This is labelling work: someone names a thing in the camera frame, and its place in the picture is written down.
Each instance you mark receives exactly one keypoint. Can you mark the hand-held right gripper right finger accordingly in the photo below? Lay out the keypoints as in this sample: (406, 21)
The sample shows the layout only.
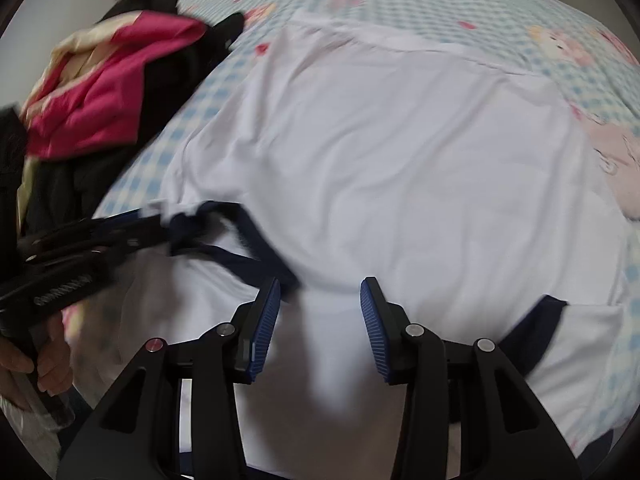
(373, 331)

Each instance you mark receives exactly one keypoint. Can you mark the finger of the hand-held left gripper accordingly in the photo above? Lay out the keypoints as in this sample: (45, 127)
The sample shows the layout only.
(100, 237)

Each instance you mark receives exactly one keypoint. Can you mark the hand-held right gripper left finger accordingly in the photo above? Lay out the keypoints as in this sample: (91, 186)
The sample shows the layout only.
(265, 321)

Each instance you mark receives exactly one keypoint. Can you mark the white navy-trimmed t-shirt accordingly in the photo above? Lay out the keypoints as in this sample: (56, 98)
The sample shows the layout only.
(400, 160)

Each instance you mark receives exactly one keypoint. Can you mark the person's left forearm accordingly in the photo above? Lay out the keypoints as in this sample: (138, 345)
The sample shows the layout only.
(27, 435)

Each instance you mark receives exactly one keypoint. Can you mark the person's left hand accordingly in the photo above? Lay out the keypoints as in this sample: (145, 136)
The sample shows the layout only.
(52, 360)

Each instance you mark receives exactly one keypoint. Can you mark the black garment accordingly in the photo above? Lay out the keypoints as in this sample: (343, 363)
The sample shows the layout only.
(70, 185)

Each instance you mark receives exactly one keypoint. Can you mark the pink and cream garment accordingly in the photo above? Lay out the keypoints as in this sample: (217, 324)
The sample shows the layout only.
(110, 90)

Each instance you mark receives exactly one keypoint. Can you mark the blue checked cartoon bed sheet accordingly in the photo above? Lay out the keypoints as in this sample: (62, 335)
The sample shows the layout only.
(450, 5)

